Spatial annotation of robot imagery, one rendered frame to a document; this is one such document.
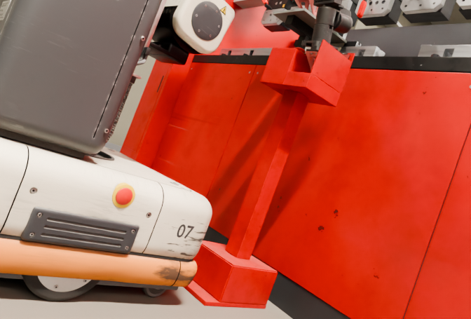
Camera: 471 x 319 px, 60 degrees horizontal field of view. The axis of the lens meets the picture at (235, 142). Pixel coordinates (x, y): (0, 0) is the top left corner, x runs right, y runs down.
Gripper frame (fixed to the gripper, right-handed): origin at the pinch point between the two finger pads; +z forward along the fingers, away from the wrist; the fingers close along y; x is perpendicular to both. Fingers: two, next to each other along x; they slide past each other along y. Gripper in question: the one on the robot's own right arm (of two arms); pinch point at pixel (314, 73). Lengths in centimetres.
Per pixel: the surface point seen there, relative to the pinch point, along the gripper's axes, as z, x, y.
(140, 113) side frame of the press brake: 32, 131, 10
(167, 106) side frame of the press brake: 25, 115, 17
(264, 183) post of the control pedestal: 35.2, 1.5, -11.1
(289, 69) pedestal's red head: 0.1, 4.4, -6.6
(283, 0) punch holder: -38, 68, 45
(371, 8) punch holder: -30, 12, 39
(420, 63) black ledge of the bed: -8.0, -22.4, 19.3
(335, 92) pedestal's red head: 4.4, -5.1, 5.2
